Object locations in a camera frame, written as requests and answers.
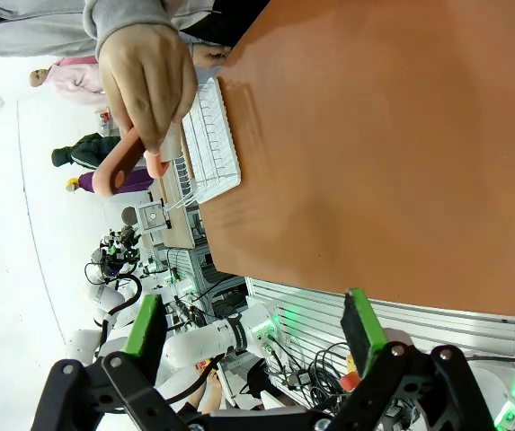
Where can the green-padded black right gripper left finger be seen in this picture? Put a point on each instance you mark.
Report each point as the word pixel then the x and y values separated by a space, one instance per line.
pixel 140 395

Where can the green-padded black right gripper right finger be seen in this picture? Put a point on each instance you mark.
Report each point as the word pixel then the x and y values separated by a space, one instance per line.
pixel 419 395

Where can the pink lint roller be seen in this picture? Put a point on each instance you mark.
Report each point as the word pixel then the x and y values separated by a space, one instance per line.
pixel 104 179

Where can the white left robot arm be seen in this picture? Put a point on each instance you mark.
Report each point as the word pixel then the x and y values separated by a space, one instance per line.
pixel 203 343

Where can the person's right hand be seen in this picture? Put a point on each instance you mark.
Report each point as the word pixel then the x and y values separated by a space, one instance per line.
pixel 144 81

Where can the person's left hand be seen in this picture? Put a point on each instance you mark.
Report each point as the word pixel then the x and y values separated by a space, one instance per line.
pixel 210 56

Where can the seated background person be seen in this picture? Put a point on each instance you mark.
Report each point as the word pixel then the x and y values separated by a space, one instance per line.
pixel 210 390

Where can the red emergency stop button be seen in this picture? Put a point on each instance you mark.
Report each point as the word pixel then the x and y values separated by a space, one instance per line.
pixel 350 381

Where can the background robot with black gripper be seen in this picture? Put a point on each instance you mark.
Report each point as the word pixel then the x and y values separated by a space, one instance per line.
pixel 113 256

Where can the wooden background desk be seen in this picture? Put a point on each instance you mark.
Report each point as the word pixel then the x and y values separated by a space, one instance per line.
pixel 180 224

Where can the grey square box device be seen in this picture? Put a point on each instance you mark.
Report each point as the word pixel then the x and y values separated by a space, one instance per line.
pixel 153 217

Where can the bystander in purple clothes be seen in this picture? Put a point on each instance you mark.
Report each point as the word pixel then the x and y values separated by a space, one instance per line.
pixel 135 182

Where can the bystander in dark green jacket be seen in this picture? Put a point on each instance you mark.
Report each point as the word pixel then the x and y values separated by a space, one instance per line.
pixel 88 150

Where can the bystander in pink jacket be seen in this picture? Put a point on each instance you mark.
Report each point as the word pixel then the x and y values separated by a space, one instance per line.
pixel 77 81

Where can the person in grey hoodie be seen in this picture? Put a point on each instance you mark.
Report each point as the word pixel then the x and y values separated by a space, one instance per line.
pixel 28 31

